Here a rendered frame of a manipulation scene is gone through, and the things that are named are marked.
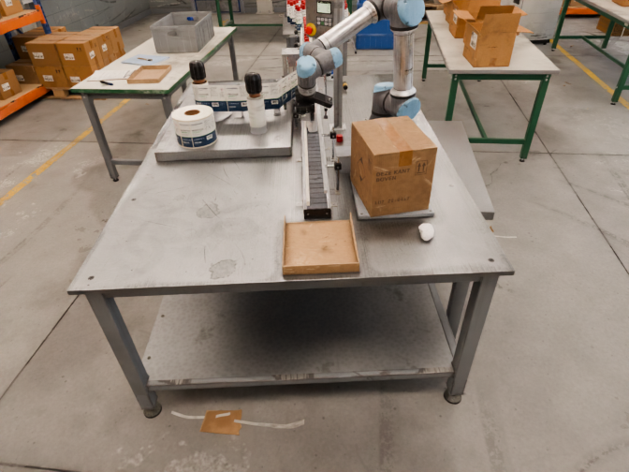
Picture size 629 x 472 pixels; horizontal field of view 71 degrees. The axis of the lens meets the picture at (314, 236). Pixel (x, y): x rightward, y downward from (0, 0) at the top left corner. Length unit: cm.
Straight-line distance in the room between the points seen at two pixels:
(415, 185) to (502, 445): 116
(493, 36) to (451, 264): 245
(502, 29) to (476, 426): 272
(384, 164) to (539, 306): 148
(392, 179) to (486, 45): 225
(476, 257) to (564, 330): 116
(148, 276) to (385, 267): 81
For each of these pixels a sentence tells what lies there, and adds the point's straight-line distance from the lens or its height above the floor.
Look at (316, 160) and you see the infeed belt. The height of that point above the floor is 88.
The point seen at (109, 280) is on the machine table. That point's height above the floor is 83.
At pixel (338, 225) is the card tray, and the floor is 83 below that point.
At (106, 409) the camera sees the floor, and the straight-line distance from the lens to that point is 238.
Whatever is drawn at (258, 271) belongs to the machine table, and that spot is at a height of 83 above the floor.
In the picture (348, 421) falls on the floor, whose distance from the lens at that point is 211.
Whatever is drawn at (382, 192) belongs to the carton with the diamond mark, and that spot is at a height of 96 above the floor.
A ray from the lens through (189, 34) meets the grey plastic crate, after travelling 425.
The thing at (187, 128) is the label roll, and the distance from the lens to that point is 224.
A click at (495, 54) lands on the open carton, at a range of 380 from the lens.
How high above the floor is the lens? 184
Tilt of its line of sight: 38 degrees down
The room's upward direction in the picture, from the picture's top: 2 degrees counter-clockwise
